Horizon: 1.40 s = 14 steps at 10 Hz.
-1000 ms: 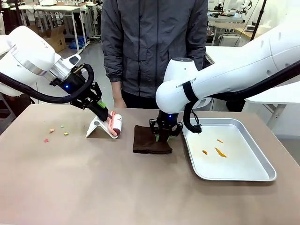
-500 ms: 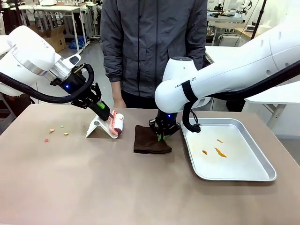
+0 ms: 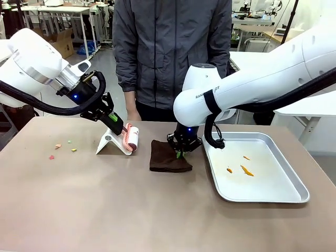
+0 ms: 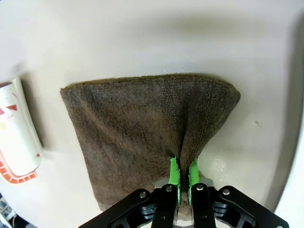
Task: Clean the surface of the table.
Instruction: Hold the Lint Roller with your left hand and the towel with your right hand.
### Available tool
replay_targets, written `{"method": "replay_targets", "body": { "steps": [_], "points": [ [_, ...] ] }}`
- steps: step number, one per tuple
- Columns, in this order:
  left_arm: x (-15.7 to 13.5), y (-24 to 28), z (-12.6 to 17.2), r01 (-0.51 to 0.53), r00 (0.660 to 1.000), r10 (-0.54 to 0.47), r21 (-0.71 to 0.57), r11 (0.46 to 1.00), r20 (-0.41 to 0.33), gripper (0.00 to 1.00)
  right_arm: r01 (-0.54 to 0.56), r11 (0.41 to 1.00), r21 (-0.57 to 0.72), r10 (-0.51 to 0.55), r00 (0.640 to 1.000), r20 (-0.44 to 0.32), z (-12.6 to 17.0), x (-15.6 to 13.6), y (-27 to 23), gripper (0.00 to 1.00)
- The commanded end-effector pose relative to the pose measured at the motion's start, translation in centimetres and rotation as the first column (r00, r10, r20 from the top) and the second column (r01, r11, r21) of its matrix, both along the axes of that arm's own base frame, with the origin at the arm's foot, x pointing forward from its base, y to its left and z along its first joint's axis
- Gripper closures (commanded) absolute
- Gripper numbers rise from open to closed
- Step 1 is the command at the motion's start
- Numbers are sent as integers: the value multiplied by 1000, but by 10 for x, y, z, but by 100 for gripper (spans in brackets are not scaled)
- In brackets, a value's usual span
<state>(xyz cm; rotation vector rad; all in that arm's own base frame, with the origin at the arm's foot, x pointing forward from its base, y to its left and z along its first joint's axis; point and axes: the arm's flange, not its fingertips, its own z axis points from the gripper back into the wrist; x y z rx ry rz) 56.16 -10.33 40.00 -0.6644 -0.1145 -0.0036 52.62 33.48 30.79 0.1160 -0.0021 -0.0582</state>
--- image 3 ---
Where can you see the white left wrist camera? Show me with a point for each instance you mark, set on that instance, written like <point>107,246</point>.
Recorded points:
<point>81,67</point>

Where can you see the distant white workbench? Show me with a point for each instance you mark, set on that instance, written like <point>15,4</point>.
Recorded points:
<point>252,22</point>

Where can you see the white folded stand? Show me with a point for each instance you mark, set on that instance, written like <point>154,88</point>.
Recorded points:
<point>110,140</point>

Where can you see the wooden top table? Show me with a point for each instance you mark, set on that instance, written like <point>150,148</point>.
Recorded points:
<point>278,36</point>

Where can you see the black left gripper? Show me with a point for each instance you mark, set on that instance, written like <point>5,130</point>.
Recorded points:
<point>80,95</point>

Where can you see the pink lint roller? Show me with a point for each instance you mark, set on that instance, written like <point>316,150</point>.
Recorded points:
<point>132,136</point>

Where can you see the long white background table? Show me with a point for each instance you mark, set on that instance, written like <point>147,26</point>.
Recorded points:
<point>65,9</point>

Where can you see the blue plastic bag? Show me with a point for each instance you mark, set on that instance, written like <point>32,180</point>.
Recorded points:
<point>88,47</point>

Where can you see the orange scraps in tray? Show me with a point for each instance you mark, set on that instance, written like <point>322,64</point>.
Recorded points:
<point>246,170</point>

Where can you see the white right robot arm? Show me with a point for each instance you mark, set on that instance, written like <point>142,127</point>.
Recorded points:
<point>262,73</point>

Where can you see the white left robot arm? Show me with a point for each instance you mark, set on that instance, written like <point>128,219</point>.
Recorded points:
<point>31,57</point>

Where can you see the white cabinet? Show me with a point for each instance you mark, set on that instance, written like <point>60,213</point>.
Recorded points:
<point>257,45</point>

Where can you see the person's right hand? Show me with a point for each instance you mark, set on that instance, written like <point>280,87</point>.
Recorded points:
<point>133,114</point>

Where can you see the silver metal tray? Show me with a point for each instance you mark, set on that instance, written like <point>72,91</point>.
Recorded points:
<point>262,189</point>

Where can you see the pink orange paper scrap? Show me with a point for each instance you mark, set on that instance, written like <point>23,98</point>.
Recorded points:
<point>58,146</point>

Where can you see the person in grey jacket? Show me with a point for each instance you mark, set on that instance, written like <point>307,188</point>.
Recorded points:
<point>183,39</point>

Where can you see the black handbag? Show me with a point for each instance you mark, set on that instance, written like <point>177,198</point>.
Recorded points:
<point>23,114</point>

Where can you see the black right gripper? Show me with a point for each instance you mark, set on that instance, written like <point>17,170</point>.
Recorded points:
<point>187,132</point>

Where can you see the black tripod pole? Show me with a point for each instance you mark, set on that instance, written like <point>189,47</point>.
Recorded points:
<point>292,15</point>

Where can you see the brown cloth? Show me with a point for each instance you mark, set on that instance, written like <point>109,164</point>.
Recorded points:
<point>162,157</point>

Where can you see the black box under table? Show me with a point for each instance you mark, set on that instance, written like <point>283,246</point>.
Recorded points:
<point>262,117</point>

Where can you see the person's right forearm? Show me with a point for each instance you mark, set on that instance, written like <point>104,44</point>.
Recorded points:
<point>130,99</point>

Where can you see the brown cardboard box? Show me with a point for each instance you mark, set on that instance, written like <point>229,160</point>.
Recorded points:
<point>64,43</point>

